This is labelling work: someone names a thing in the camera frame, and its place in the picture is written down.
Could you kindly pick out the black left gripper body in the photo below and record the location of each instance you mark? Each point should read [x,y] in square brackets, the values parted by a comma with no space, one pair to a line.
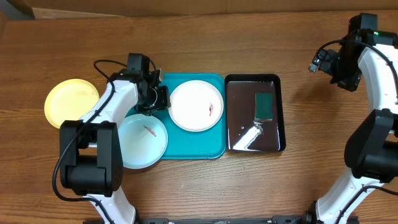
[157,100]

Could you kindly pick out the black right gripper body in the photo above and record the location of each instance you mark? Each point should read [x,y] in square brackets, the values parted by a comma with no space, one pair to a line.
[346,71]

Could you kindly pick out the pink plate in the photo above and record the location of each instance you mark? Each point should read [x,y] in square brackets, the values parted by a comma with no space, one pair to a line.
[196,105]

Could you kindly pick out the yellow plate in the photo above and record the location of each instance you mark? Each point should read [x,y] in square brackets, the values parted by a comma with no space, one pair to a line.
[69,100]

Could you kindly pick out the green sponge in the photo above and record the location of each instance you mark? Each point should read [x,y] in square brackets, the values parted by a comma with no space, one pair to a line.
[263,106]

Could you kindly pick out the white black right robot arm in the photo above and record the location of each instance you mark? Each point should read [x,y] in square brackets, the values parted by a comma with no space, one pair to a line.
[370,158]

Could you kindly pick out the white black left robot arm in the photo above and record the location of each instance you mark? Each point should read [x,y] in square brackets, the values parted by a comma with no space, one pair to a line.
[90,162]

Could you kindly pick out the teal plastic tray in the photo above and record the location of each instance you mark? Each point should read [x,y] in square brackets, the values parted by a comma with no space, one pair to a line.
[182,144]

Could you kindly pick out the black water tray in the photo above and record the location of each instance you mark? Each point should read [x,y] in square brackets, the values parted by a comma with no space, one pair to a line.
[244,133]

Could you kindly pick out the light blue plate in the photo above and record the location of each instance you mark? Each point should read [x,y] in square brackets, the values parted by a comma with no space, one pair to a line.
[143,141]

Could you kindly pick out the cardboard backboard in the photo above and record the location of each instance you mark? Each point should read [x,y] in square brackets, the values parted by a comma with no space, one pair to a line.
[194,7]

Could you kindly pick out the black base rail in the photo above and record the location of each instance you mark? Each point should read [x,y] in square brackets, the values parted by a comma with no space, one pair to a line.
[277,219]

